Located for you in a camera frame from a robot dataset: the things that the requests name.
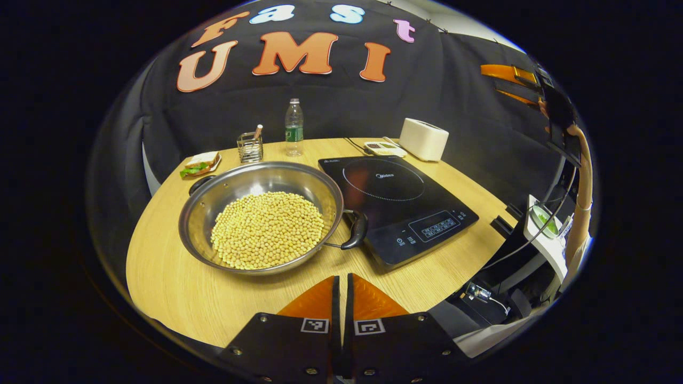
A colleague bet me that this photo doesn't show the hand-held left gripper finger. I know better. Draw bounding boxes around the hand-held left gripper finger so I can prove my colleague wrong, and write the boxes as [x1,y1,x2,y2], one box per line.
[216,276,342,384]
[341,273,470,384]

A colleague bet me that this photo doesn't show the black induction cooktop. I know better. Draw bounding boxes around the black induction cooktop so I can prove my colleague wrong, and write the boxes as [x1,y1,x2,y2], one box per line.
[319,155,479,270]

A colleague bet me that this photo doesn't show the steel pot with black handles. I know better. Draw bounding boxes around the steel pot with black handles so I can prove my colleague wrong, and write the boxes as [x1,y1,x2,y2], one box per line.
[179,161,369,276]

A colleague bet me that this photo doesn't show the pile of soybeans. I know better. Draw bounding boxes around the pile of soybeans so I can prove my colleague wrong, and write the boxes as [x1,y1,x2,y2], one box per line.
[210,191,325,270]

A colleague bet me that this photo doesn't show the white toaster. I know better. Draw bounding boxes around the white toaster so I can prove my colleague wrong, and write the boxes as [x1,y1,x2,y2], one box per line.
[399,118,449,162]

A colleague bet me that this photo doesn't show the bowl with green food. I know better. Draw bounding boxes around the bowl with green food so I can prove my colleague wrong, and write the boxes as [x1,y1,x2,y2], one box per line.
[531,204,560,239]

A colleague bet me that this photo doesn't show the white side stand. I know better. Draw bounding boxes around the white side stand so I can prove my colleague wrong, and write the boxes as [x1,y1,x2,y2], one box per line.
[523,195,569,281]

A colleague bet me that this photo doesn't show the dark floor equipment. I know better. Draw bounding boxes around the dark floor equipment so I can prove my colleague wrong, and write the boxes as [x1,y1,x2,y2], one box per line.
[427,213,539,339]

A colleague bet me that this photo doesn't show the clear plastic water bottle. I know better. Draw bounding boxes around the clear plastic water bottle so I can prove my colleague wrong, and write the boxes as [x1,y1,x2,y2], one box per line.
[284,98,304,157]

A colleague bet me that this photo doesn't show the sandwich with lettuce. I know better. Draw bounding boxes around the sandwich with lettuce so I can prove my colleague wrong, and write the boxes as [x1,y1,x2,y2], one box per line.
[180,151,220,179]

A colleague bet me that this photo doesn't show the thin black cable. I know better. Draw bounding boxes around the thin black cable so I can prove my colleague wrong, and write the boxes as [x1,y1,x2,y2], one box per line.
[343,137,371,156]

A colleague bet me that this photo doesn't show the metal wire utensil holder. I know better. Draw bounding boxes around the metal wire utensil holder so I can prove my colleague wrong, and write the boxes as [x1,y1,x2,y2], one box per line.
[237,132,264,163]

